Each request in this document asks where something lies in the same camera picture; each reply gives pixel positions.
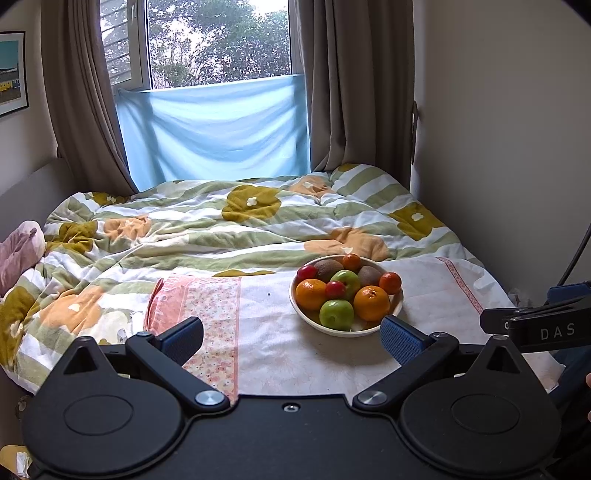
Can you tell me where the floral striped duvet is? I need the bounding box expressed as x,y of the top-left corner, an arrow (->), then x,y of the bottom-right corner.
0,164 -> 485,393

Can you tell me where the grey padded headboard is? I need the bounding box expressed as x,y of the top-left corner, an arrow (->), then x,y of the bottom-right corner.
0,157 -> 70,241

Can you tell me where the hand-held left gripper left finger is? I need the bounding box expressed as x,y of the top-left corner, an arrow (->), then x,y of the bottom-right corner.
62,316 -> 232,415

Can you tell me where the black cable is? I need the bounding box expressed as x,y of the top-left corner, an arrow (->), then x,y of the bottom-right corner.
556,222 -> 591,289

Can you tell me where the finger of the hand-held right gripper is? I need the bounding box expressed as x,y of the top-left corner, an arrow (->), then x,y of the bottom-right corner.
547,284 -> 591,305
480,295 -> 591,334

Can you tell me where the dark blue clothing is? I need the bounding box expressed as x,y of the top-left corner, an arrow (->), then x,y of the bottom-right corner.
549,348 -> 591,411

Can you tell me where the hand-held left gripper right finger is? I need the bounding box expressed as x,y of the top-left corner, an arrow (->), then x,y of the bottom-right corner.
352,315 -> 527,415

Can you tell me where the pink plush toy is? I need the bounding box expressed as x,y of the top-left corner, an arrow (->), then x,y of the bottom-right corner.
0,220 -> 47,296

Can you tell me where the white towel with pink border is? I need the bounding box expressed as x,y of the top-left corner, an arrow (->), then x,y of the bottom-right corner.
235,256 -> 566,398

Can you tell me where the framed wall picture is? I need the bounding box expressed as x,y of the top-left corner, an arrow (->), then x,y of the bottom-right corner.
0,30 -> 29,121

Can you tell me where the white framed window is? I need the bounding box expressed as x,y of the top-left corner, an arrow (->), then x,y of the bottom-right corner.
99,0 -> 305,93

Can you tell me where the cream bowl with duck print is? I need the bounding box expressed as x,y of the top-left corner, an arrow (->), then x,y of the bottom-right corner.
289,256 -> 404,337

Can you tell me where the light blue window cloth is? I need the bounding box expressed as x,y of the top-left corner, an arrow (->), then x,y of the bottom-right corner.
115,74 -> 311,192

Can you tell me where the brown curtain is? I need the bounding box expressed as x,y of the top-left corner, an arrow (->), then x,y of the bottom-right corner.
288,0 -> 416,190
41,0 -> 139,195

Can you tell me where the orange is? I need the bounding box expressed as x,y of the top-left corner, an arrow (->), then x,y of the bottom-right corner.
295,279 -> 328,311
353,285 -> 391,322

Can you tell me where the brown kiwi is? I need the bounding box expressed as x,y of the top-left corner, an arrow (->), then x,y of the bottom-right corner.
358,265 -> 384,289
314,259 -> 345,283

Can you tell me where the pink floral cloth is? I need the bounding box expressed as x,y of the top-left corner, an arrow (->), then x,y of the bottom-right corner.
145,274 -> 243,402

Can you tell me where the brown curtain tieback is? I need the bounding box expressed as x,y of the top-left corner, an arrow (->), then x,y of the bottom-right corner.
410,99 -> 421,167

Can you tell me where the green apple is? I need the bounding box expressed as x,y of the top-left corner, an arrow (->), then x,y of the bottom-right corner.
320,300 -> 355,330
330,270 -> 362,301

